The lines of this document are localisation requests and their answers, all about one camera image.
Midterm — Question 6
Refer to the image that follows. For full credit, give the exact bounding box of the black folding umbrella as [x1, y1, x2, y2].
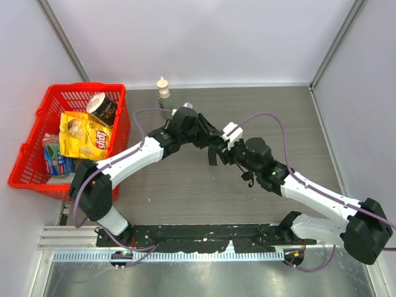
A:
[208, 140, 257, 187]

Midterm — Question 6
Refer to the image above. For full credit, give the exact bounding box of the red plastic basket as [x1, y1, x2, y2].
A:
[8, 82, 131, 200]

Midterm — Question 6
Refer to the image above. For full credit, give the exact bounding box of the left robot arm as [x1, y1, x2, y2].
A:
[69, 106, 230, 238]

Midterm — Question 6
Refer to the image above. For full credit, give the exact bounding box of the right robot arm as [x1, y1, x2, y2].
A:
[219, 136, 393, 265]

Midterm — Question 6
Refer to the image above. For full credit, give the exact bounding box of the beige squeeze bottle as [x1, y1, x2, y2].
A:
[157, 77, 174, 119]

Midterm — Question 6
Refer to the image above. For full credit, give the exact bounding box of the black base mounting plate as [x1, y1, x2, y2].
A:
[116, 223, 317, 254]

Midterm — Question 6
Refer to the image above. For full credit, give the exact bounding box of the black ice cream tub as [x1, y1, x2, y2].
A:
[86, 92, 118, 127]

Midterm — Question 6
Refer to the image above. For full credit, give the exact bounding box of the yellow Lay's chips bag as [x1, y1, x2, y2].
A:
[59, 111, 112, 161]

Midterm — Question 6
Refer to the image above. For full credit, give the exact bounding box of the blue green snack packet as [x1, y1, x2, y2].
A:
[42, 132, 74, 177]

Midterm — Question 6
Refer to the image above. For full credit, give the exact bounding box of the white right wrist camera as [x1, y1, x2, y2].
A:
[222, 122, 243, 150]

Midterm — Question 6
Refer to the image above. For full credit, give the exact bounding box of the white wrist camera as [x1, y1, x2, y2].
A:
[222, 122, 243, 150]
[172, 102, 193, 114]

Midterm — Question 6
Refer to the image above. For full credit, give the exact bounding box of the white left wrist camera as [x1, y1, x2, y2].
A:
[172, 102, 193, 114]

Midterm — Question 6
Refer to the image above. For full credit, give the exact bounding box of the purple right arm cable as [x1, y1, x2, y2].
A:
[230, 111, 396, 231]

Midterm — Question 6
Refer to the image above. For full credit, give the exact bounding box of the white slotted cable duct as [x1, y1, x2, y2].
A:
[53, 249, 285, 263]

